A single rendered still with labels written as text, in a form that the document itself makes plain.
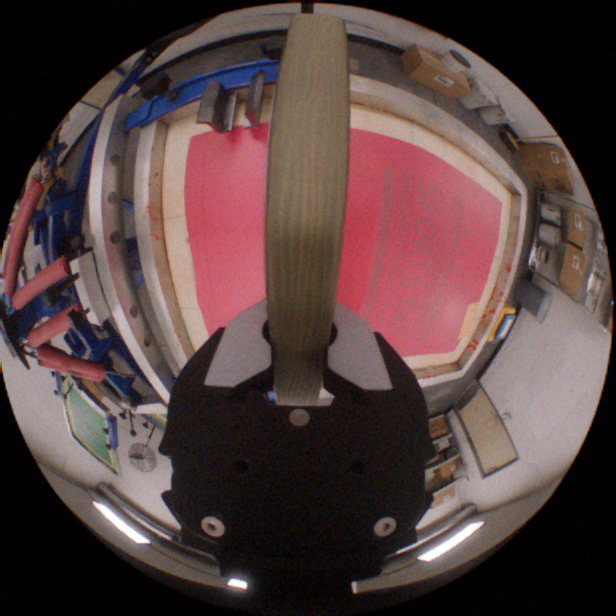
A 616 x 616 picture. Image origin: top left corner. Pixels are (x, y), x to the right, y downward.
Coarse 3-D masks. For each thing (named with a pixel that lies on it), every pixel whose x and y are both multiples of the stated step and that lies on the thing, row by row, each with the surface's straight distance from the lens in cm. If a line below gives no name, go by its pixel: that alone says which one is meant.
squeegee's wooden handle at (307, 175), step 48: (288, 48) 11; (336, 48) 11; (288, 96) 8; (336, 96) 8; (288, 144) 7; (336, 144) 7; (288, 192) 6; (336, 192) 7; (288, 240) 6; (336, 240) 7; (288, 288) 7; (336, 288) 7; (288, 336) 8; (288, 384) 11
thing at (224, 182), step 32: (256, 128) 29; (352, 128) 29; (192, 160) 32; (224, 160) 29; (256, 160) 27; (352, 160) 27; (384, 160) 29; (416, 160) 32; (192, 192) 30; (224, 192) 28; (256, 192) 26; (352, 192) 26; (480, 192) 44; (192, 224) 30; (224, 224) 27; (256, 224) 26; (352, 224) 26; (480, 224) 43; (192, 256) 31; (224, 256) 28; (352, 256) 27; (480, 256) 45
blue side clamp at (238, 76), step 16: (240, 64) 32; (256, 64) 31; (272, 64) 31; (192, 80) 34; (208, 80) 33; (224, 80) 32; (240, 80) 30; (272, 80) 29; (160, 96) 38; (192, 96) 33; (160, 112) 36
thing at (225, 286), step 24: (216, 264) 29; (240, 264) 27; (360, 264) 27; (216, 288) 31; (240, 288) 29; (264, 288) 28; (360, 288) 29; (456, 288) 41; (480, 288) 49; (216, 312) 33; (240, 312) 31; (456, 312) 45; (456, 336) 52
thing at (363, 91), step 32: (352, 96) 31; (384, 96) 31; (416, 96) 35; (160, 128) 37; (448, 128) 36; (160, 160) 35; (480, 160) 44; (160, 192) 34; (512, 192) 57; (160, 224) 33; (512, 224) 55; (160, 256) 33; (512, 256) 53; (160, 288) 33; (160, 320) 37; (480, 320) 57; (192, 352) 42
